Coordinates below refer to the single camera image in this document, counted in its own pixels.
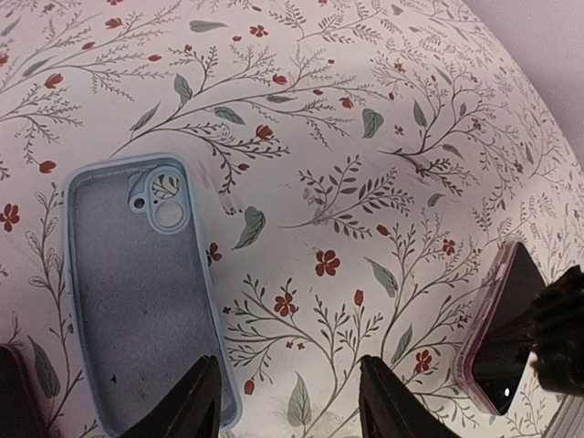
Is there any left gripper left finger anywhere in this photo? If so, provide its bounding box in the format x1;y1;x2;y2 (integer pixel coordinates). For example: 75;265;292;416
121;356;222;438

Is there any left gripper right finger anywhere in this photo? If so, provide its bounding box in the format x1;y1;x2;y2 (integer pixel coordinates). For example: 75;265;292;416
359;355;458;438

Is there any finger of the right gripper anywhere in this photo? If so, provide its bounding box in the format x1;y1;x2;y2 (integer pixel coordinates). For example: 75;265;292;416
531;265;583;392

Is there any black purple phone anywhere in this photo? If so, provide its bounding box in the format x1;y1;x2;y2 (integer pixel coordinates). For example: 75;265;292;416
472;242;545;416

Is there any clear magsafe phone case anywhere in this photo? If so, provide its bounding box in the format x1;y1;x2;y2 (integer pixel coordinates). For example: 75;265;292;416
452;237;521;415

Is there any light blue phone case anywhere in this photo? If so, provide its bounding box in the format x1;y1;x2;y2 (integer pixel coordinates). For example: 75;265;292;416
65;154;243;437

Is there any floral table mat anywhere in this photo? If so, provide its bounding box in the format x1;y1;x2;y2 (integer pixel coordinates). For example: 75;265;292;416
1;1;583;437

